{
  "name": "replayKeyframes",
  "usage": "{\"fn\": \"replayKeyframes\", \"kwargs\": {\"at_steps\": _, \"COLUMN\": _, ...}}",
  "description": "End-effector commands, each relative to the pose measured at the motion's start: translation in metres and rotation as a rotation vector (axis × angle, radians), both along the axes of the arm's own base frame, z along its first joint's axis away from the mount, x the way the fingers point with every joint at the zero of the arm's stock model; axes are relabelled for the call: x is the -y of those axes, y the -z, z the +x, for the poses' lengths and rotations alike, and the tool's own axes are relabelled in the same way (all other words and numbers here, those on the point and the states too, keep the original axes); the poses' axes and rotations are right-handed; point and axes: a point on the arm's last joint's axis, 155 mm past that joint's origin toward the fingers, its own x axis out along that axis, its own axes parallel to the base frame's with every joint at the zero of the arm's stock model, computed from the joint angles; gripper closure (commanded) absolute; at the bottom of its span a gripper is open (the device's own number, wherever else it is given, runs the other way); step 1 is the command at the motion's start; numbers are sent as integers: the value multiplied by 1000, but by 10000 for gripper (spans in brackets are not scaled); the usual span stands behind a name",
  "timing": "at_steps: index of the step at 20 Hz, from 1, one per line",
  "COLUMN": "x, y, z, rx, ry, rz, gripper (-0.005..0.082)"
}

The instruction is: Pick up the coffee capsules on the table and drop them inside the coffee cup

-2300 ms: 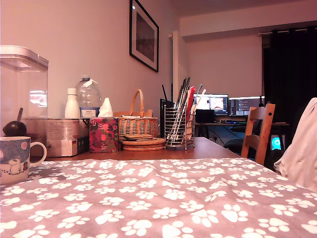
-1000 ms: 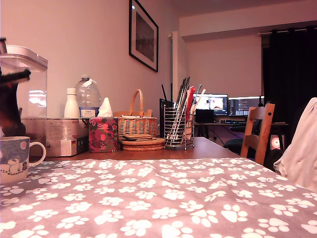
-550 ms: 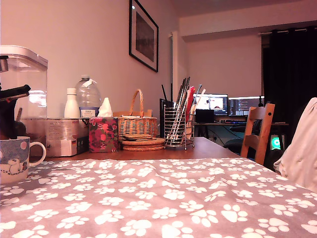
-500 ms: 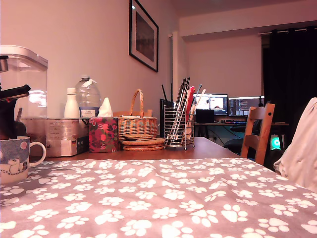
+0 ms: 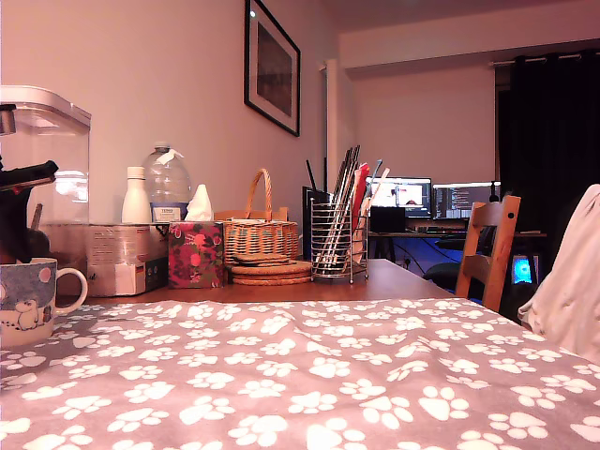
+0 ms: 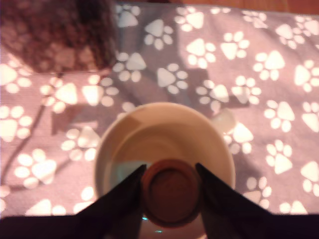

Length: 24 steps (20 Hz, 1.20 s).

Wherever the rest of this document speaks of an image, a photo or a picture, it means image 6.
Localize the orange-brown coffee capsule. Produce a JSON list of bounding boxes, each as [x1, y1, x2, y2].
[[141, 158, 202, 228]]

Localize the cartoon print ceramic mug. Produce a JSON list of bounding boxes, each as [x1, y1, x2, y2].
[[94, 102, 236, 239]]

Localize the grey paw-print cloth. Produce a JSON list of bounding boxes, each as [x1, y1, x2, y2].
[[0, 1, 319, 217]]

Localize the clear container with white lid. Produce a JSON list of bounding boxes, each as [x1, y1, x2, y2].
[[0, 0, 118, 75]]

